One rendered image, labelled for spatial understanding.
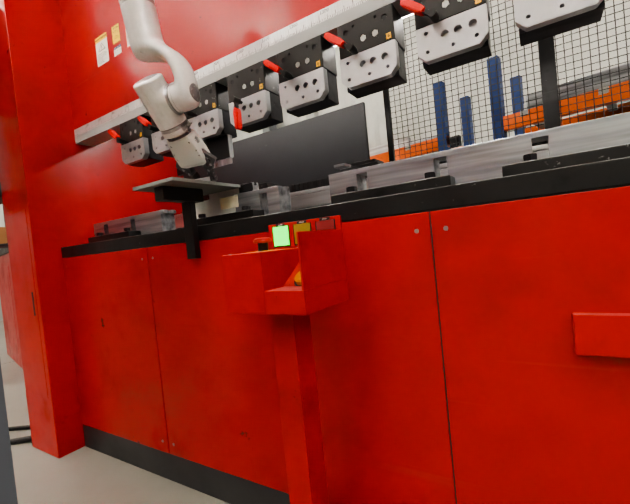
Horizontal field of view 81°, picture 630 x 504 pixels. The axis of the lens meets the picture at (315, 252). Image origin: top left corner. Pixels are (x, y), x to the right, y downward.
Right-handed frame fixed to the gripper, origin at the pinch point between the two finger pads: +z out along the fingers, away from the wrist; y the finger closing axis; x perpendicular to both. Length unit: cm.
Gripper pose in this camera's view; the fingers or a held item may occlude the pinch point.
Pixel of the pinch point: (204, 178)
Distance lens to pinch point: 125.8
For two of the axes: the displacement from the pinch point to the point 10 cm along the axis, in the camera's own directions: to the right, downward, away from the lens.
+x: -2.2, 6.9, -6.9
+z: 3.2, 7.2, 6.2
